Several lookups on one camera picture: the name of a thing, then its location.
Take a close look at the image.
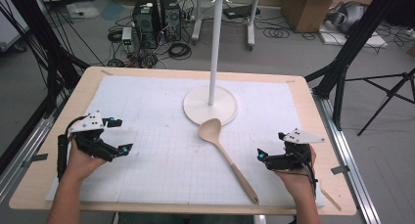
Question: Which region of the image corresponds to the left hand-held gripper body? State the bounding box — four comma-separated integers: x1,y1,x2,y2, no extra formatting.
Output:
67,110,116,163

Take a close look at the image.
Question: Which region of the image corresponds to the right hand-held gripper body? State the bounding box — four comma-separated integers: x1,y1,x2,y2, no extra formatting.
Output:
264,128,326,171

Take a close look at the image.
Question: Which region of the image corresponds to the wooden spoon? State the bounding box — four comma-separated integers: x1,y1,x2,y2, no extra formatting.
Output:
198,117,260,206

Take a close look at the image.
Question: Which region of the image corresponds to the white hook rack stand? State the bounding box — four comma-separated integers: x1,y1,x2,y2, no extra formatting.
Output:
182,0,245,126

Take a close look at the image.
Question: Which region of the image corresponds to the person's left hand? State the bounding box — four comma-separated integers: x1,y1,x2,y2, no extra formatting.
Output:
67,139,109,183

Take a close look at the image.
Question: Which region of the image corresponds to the person's right hand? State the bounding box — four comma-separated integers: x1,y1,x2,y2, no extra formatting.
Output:
275,145,318,200

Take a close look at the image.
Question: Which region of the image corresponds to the white grid mat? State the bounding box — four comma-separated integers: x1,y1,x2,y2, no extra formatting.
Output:
45,74,326,208

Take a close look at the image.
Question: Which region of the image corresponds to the grey metal clip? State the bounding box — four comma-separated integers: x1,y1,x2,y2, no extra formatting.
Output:
330,164,351,176
22,153,49,168

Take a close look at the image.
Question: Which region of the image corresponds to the small white electronic box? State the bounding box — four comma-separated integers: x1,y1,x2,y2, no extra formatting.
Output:
121,26,134,53

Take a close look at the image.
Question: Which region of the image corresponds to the black tripod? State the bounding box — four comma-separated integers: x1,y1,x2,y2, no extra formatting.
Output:
346,67,415,137

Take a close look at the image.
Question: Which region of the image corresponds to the large black computer tower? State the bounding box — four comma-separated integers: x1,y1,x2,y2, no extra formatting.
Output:
131,0,161,50

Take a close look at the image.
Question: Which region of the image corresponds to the slim black computer tower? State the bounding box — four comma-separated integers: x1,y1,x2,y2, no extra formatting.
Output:
160,0,182,42

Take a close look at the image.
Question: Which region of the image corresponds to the white foam board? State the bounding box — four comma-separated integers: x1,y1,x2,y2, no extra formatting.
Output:
318,22,390,49

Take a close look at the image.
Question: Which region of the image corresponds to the cardboard box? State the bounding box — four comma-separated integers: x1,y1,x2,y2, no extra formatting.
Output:
281,0,343,33

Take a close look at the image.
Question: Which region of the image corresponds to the grey bag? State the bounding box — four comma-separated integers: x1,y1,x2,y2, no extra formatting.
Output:
324,1,369,34

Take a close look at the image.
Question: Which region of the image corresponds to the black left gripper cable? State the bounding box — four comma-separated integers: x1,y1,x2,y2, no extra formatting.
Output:
57,115,86,182

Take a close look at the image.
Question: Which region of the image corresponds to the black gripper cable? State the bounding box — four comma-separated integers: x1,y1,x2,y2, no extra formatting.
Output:
277,145,319,200
57,115,86,182

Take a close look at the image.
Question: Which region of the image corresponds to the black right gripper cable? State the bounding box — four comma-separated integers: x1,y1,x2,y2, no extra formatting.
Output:
277,145,319,200

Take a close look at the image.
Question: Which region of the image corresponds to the aluminium rail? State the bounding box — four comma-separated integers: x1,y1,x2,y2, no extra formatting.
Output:
312,92,382,224
0,115,56,203

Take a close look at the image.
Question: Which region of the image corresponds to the black metal frame stand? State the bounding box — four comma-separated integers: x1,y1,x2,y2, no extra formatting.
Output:
304,0,405,131
0,0,92,118

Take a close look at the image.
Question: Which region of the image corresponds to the thin coiled black cable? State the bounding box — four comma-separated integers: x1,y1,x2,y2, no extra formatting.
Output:
262,26,291,40

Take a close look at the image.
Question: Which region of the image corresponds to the white rolling stand frame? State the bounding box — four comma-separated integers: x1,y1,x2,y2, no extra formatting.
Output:
191,0,262,52

